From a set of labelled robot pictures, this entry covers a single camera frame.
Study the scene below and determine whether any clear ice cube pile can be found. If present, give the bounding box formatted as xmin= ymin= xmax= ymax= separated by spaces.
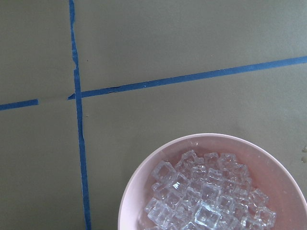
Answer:
xmin=144 ymin=150 xmax=276 ymax=230

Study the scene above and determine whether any pink plastic bowl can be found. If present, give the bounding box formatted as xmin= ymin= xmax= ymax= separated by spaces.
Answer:
xmin=118 ymin=133 xmax=307 ymax=230

